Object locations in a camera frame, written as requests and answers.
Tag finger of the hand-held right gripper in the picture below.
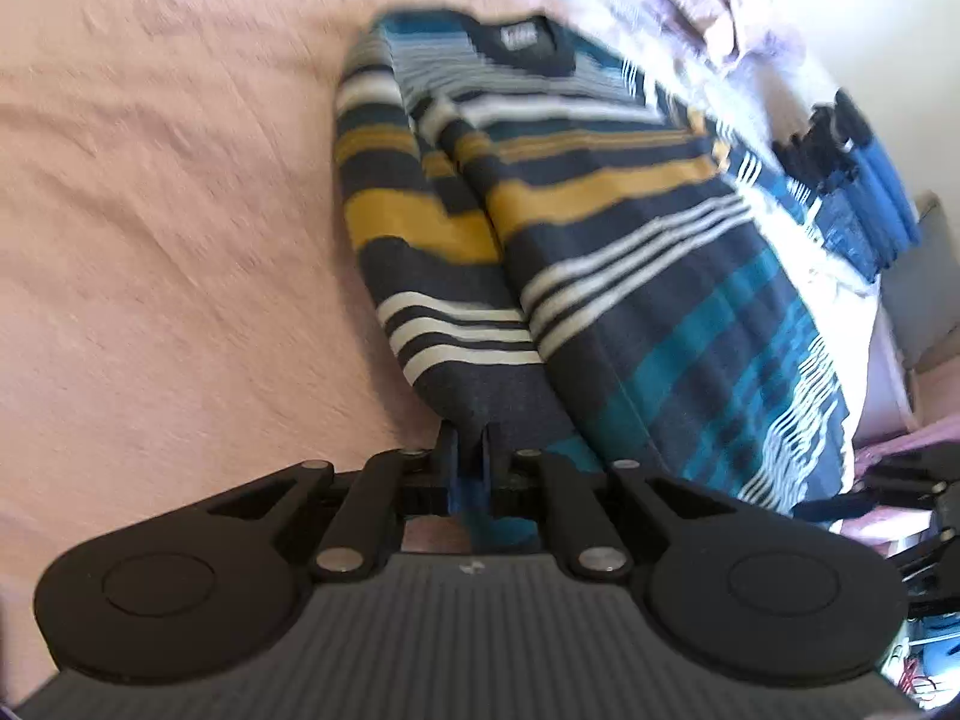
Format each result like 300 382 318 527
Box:
855 444 960 515

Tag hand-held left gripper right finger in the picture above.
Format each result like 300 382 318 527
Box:
484 424 743 582

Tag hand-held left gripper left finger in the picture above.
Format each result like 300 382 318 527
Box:
206 424 462 582

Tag striped knit sweater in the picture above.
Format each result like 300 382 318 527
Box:
334 7 852 552

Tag stack of folded blue clothes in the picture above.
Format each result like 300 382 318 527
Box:
776 88 875 200

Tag grey cushion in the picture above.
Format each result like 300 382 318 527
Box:
896 193 960 370

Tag dark blue folded jeans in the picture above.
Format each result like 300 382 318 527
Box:
806 191 878 278

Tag blue folded sweater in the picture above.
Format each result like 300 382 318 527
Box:
874 139 922 252
851 146 905 267

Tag pink bedspread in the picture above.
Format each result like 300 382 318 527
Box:
0 0 601 698

